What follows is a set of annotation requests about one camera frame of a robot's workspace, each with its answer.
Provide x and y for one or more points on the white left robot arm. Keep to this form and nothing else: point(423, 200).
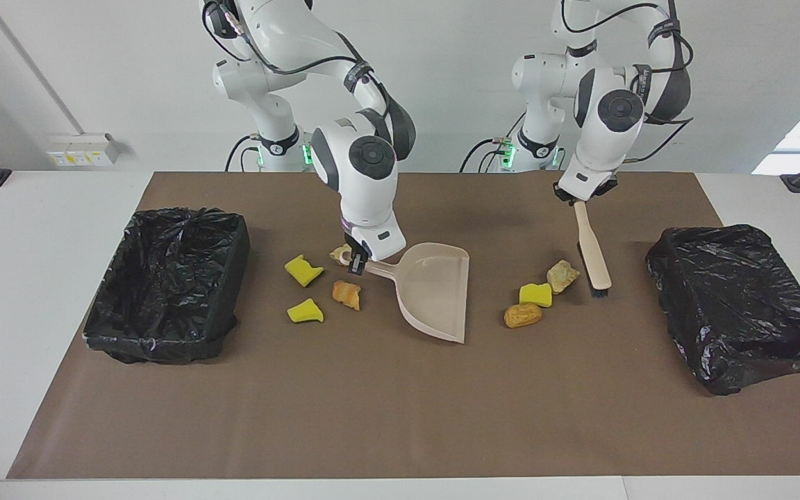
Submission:
point(553, 76)

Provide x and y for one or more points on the brown oval bread roll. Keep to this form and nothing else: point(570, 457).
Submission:
point(523, 315)

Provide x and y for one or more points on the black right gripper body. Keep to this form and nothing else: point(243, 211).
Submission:
point(353, 248)

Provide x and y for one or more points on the beige plastic dustpan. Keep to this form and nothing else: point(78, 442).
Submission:
point(435, 292)

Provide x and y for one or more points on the beige hand brush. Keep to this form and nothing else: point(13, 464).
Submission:
point(593, 253)

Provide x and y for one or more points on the pale torn bread piece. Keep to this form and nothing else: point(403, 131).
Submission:
point(339, 255)

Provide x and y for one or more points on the white wall socket box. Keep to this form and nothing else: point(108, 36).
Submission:
point(84, 149)

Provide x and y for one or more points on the yellow and green sponge piece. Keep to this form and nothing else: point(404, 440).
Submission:
point(535, 294)

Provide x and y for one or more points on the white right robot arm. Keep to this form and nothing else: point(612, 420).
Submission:
point(372, 201)

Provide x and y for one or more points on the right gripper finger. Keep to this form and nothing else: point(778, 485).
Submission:
point(360, 265)

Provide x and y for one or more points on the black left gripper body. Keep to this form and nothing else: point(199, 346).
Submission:
point(584, 194)

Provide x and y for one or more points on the orange striped bread piece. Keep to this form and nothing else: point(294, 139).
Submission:
point(346, 294)

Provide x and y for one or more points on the pale striped croissant piece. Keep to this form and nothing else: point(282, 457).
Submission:
point(562, 276)

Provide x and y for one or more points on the brown paper table mat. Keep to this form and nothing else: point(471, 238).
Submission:
point(372, 430)

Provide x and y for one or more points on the black bag lined bin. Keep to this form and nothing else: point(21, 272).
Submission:
point(733, 305)
point(164, 278)

